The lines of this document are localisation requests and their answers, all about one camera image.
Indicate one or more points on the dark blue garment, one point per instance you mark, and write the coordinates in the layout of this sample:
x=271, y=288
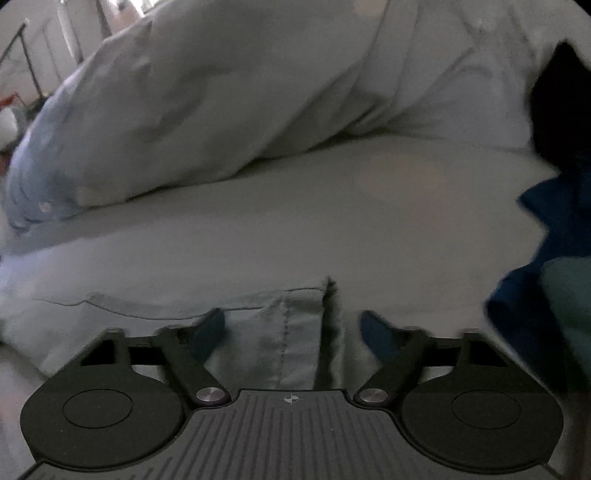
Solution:
x=554, y=217

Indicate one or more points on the light blue garment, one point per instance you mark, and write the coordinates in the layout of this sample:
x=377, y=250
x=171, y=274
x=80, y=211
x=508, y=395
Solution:
x=295, y=332

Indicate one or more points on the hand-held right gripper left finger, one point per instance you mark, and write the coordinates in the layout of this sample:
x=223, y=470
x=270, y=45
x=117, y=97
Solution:
x=207, y=332

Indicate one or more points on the light blue duvet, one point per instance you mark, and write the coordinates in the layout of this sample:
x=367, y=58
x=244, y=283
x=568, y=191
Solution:
x=231, y=92

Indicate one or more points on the black garment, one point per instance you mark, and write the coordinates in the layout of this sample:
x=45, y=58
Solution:
x=563, y=115

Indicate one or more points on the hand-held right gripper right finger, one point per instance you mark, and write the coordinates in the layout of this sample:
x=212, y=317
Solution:
x=376, y=330

